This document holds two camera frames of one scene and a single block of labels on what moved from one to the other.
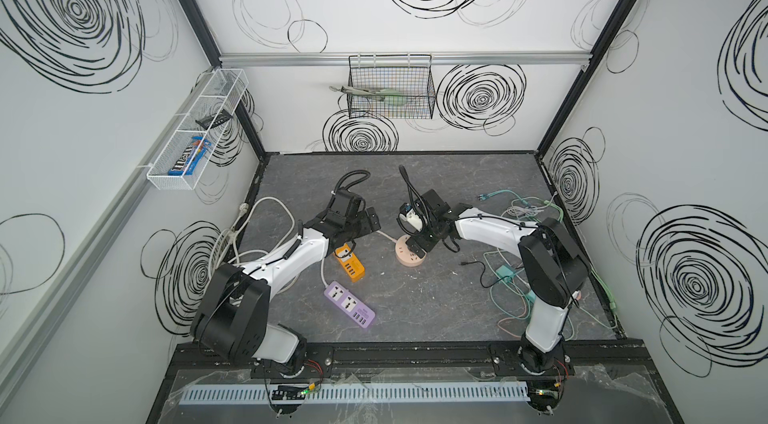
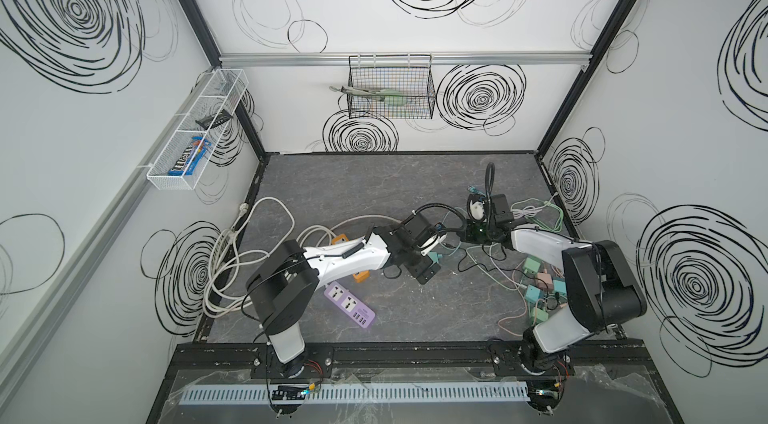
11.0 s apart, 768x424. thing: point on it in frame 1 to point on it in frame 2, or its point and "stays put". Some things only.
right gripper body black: (425, 235) to (474, 223)
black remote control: (212, 120) stays put
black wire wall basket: (391, 86) stays put
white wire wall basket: (176, 165) stays put
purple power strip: (350, 304) stays put
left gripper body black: (365, 222) to (441, 245)
